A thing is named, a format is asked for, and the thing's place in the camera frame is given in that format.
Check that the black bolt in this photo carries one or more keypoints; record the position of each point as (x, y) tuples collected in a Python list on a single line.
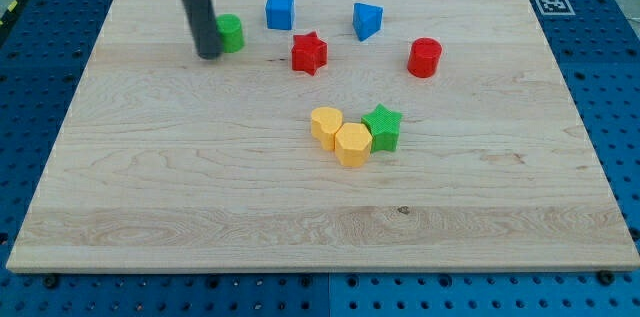
[(50, 281), (605, 277)]

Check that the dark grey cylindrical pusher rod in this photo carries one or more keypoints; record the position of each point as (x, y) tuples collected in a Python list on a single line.
[(202, 22)]

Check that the green star block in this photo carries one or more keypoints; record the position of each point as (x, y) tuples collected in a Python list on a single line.
[(384, 127)]

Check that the blue cube block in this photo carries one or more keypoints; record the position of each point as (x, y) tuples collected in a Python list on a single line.
[(280, 14)]

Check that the yellow hexagon block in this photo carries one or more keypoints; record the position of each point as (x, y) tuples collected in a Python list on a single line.
[(353, 144)]

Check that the black bolt right front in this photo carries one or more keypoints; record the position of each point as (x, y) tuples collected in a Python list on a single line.
[(605, 277)]

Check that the white fiducial marker tag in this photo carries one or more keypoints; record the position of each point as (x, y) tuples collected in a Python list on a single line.
[(555, 7)]

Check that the blue triangular prism block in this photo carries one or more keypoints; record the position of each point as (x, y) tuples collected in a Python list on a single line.
[(366, 20)]

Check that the red cylinder block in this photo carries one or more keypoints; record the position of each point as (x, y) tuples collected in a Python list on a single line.
[(424, 57)]

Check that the yellow heart block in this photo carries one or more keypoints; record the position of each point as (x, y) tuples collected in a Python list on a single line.
[(325, 123)]

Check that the black bolt left front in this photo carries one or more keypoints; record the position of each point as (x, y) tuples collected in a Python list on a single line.
[(50, 281)]

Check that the green cylinder block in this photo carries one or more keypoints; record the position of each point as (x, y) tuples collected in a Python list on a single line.
[(231, 32)]

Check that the light wooden board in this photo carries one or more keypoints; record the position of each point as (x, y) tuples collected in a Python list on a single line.
[(166, 163)]

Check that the red star block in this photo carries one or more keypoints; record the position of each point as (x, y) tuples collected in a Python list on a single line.
[(309, 53)]

